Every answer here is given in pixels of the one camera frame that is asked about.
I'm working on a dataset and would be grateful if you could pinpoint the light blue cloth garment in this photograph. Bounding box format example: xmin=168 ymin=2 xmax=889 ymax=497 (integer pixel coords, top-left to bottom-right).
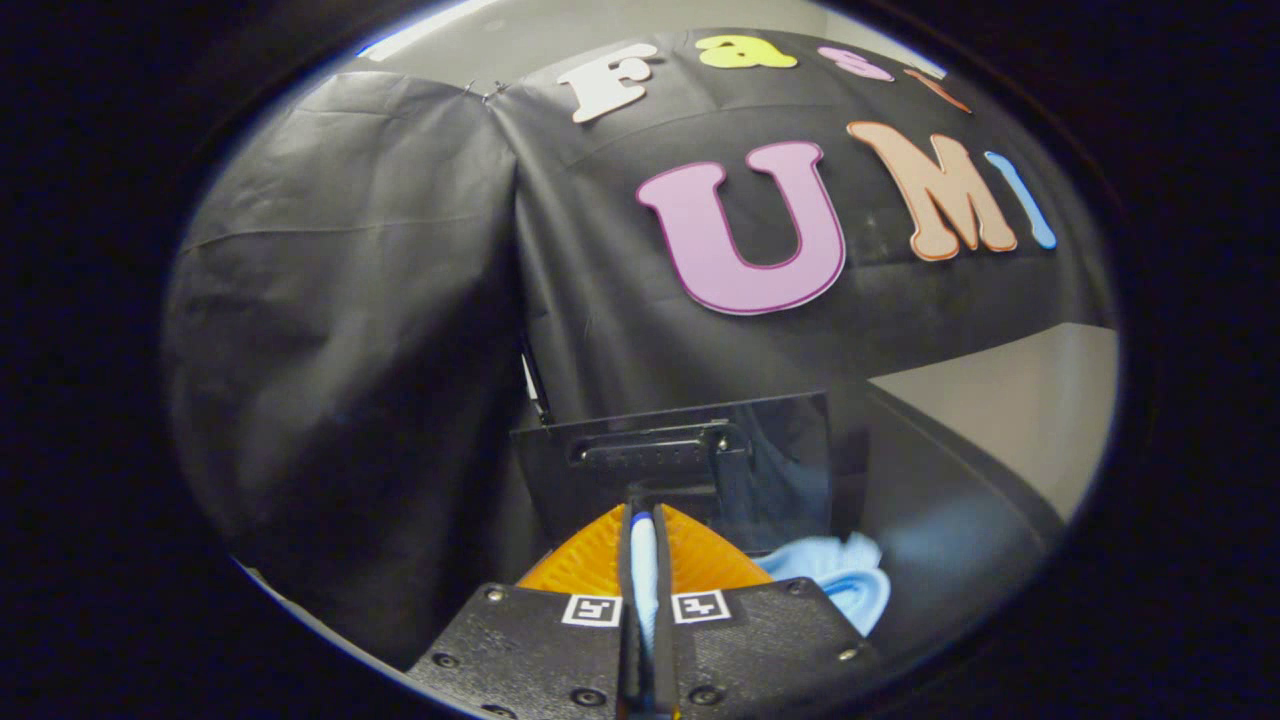
xmin=630 ymin=510 xmax=893 ymax=653

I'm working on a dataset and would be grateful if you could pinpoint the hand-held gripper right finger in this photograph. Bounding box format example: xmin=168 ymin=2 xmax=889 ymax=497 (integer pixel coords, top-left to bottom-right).
xmin=652 ymin=502 xmax=883 ymax=720

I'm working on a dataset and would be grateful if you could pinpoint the black backdrop cloth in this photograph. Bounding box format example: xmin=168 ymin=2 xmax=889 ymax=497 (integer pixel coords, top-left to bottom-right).
xmin=165 ymin=28 xmax=1116 ymax=671

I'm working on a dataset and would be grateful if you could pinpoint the beige cabinet with grey frame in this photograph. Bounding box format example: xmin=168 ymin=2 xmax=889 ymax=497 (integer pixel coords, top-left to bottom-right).
xmin=830 ymin=322 xmax=1119 ymax=651

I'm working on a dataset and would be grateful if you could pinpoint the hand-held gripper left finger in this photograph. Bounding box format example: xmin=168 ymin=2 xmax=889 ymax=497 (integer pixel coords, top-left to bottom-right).
xmin=405 ymin=500 xmax=643 ymax=720

